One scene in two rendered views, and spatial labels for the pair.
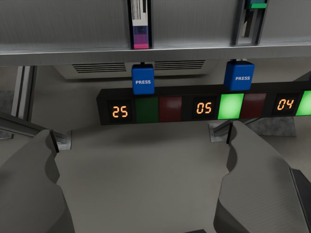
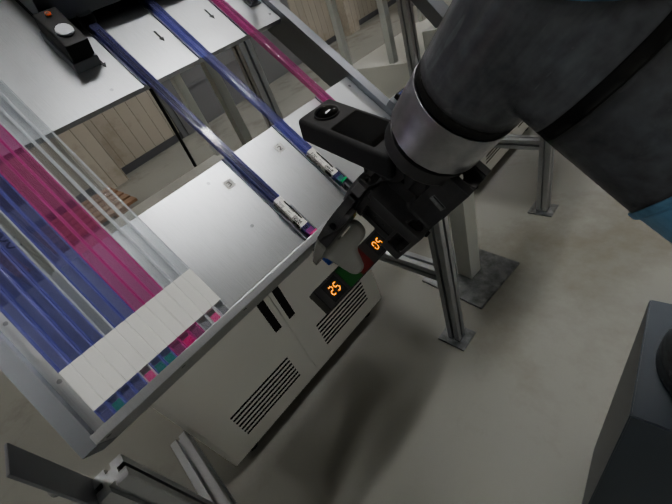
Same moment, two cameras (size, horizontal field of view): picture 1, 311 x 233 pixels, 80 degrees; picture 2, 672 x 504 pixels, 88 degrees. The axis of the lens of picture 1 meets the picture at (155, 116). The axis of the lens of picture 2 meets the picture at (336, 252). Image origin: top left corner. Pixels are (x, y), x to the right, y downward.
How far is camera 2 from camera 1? 0.37 m
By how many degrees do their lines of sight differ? 39
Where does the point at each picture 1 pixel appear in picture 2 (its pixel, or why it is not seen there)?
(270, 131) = (495, 282)
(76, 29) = (274, 255)
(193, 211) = (555, 443)
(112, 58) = (305, 246)
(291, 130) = (507, 263)
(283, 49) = not seen: hidden behind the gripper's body
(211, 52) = not seen: hidden behind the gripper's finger
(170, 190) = (499, 452)
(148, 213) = not seen: outside the picture
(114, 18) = (288, 235)
